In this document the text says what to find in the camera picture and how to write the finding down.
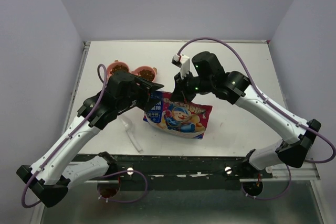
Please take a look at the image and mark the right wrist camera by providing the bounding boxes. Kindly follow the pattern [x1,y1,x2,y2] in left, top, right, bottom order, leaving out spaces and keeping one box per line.
[172,54,190,79]

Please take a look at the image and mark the wooden bowl stand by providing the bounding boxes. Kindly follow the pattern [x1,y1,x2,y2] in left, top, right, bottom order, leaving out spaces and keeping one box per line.
[109,60,158,75]

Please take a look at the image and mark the pink bowl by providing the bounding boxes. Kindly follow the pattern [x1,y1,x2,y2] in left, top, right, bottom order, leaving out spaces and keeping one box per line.
[131,66,157,82]
[107,61,130,77]

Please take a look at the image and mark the clear plastic scoop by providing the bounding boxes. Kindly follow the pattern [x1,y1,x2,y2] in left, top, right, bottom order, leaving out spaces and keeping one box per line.
[119,115,143,154]

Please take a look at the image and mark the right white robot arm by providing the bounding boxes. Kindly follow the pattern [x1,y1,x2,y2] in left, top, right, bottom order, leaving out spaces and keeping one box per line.
[171,51,321,178]

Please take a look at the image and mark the pink bowl right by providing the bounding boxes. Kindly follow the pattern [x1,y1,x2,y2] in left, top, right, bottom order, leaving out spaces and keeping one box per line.
[131,66,157,82]

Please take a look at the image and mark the kibble in left bowl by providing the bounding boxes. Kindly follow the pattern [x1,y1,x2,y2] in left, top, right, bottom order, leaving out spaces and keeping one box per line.
[110,65,129,74]

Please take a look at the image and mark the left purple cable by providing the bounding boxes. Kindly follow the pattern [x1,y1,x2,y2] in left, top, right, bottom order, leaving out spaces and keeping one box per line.
[22,63,149,208]

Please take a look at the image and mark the kibble in pink bowl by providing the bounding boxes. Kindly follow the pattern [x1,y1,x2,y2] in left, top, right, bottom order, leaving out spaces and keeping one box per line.
[138,69,155,81]

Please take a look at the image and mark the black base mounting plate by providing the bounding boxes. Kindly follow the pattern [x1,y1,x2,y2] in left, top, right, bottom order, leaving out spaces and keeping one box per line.
[54,153,274,192]

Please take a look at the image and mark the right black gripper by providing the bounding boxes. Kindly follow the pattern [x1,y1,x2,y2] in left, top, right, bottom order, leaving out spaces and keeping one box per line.
[170,69,214,104]

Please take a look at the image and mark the pink bowl left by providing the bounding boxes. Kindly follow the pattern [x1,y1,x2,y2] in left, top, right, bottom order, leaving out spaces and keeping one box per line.
[107,61,130,77]

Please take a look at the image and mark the pink pet food bag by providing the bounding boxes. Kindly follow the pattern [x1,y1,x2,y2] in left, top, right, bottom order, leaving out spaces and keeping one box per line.
[143,91,213,139]

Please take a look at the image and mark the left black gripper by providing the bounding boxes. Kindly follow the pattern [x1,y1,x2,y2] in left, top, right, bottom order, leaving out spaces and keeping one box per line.
[117,74,164,112]

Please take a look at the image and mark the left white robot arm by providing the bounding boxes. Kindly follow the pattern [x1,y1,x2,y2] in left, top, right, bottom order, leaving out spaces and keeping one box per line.
[16,71,164,208]

